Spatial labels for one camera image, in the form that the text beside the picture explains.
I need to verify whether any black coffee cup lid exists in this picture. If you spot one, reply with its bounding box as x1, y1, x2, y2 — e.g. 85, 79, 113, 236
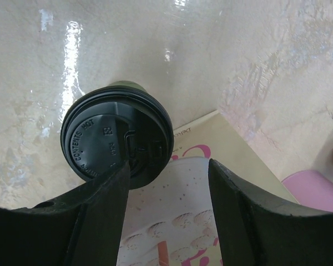
60, 80, 174, 189

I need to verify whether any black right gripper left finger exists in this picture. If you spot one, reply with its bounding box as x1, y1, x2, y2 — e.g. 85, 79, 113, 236
0, 162, 130, 265

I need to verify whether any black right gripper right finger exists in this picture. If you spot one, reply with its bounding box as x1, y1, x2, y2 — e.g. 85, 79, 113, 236
208, 159, 333, 265

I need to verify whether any pink straw holder cup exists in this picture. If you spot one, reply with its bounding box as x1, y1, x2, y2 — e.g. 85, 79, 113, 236
282, 170, 333, 212

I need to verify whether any pink paper gift bag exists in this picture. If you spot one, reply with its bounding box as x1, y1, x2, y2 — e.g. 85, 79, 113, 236
117, 111, 294, 265

